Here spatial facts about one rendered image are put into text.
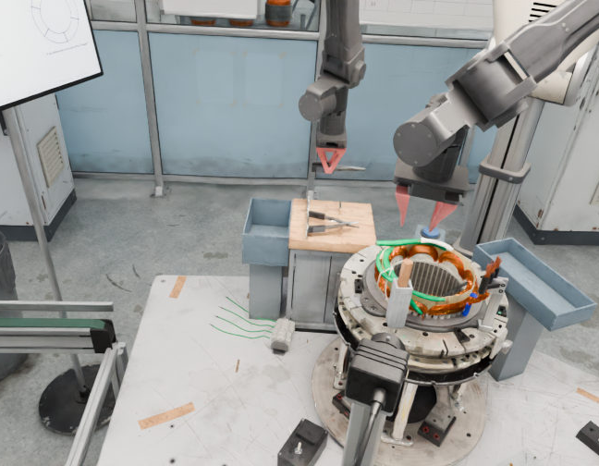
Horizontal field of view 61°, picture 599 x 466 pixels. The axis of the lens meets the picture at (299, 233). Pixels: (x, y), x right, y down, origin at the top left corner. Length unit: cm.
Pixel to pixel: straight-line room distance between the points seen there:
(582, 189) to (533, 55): 270
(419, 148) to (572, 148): 258
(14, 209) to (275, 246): 215
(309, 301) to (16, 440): 135
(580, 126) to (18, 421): 298
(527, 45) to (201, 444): 90
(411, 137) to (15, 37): 108
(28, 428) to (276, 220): 135
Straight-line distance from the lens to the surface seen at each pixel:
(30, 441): 222
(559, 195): 328
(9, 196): 308
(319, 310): 128
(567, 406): 136
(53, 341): 148
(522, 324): 121
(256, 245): 117
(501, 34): 124
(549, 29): 65
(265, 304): 131
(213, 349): 128
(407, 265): 83
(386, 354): 44
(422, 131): 61
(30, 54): 149
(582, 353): 278
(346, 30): 101
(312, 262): 118
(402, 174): 72
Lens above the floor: 171
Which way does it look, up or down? 34 degrees down
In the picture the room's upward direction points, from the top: 4 degrees clockwise
